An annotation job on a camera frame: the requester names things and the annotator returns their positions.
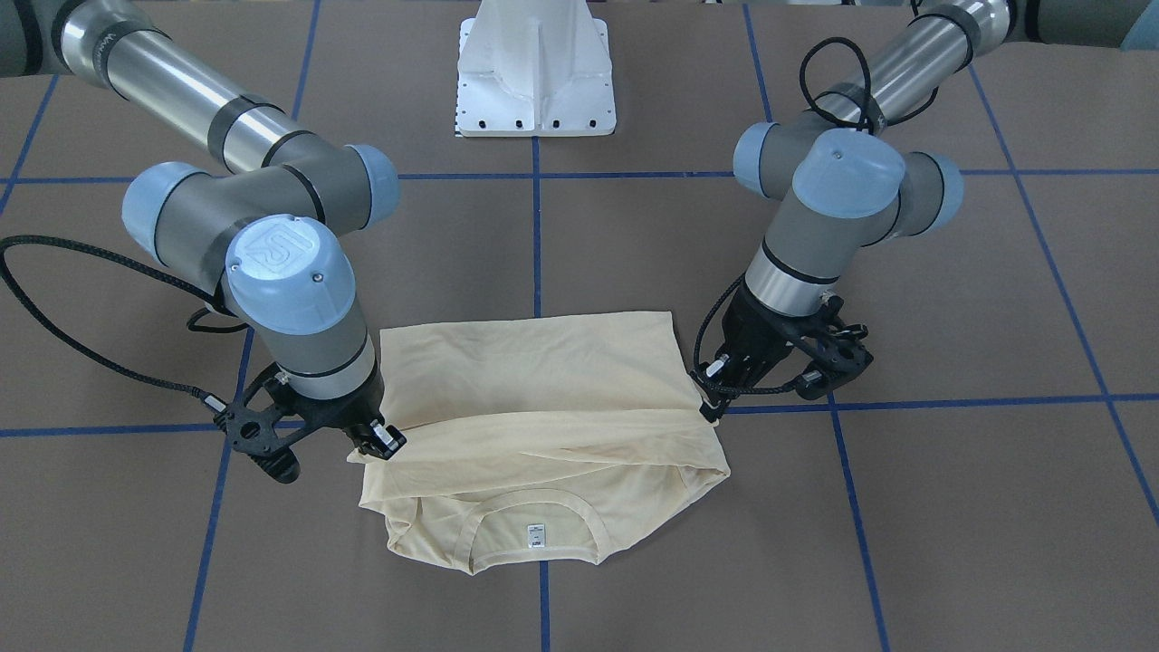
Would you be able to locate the beige long-sleeve printed shirt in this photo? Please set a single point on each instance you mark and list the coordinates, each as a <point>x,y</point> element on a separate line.
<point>562,438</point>

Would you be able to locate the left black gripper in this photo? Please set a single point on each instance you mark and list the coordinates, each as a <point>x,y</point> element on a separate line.
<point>753,340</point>

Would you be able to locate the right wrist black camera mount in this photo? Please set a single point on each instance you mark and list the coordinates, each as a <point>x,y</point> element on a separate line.
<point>253,433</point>

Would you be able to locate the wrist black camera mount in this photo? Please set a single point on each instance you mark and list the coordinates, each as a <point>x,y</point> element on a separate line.
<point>253,433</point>
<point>836,350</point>

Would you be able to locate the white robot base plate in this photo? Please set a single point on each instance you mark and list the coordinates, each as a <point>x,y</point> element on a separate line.
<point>534,69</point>

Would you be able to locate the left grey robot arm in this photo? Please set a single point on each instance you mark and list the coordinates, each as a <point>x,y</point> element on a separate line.
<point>840,187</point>

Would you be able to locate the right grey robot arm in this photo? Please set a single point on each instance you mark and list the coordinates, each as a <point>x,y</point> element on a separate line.
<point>260,245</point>

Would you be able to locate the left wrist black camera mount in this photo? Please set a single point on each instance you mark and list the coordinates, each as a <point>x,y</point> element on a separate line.
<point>836,350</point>

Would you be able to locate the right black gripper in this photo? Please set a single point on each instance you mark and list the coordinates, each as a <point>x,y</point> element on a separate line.
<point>333,413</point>

